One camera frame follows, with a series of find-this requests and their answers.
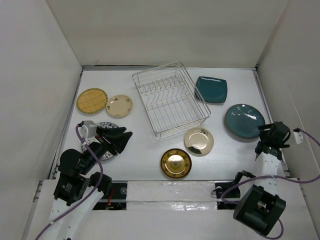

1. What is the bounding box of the blue white floral plate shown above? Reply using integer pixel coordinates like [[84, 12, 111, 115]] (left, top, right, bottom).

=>
[[81, 121, 118, 162]]

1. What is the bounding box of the silver wire dish rack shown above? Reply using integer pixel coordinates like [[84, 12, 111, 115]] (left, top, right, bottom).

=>
[[132, 61, 211, 139]]

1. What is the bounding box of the yellow woven round plate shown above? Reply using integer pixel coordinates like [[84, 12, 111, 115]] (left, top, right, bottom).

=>
[[76, 88, 108, 115]]

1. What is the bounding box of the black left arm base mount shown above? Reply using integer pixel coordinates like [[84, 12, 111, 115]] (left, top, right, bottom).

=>
[[93, 181, 128, 211]]

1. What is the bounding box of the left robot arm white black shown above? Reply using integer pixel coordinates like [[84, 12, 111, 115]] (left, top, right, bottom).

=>
[[36, 121, 133, 240]]

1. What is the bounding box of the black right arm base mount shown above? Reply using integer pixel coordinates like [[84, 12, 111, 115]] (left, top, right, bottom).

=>
[[211, 170, 256, 210]]

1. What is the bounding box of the dark teal square plate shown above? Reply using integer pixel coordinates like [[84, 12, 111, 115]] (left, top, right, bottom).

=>
[[195, 76, 228, 104]]

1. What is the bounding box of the teal round blossom plate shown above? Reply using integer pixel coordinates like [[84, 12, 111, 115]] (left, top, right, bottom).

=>
[[224, 103, 266, 139]]

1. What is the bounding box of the cream plate with red marks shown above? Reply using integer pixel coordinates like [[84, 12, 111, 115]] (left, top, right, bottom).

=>
[[106, 94, 133, 118]]

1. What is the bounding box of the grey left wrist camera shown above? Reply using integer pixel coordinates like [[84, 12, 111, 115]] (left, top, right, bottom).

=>
[[78, 120, 97, 139]]

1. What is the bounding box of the gold brown patterned plate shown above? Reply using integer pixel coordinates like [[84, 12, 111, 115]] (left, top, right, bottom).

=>
[[160, 148, 192, 179]]

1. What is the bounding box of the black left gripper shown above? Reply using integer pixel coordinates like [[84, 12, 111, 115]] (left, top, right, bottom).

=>
[[80, 125, 133, 173]]

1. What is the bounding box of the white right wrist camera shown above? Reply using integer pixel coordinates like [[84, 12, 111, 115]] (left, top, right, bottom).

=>
[[293, 128, 304, 145]]

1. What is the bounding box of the glossy cream plate black motif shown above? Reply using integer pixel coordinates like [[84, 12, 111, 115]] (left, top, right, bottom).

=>
[[184, 127, 215, 156]]

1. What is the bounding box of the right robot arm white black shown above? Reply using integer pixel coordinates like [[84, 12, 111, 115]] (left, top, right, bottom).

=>
[[231, 121, 291, 237]]

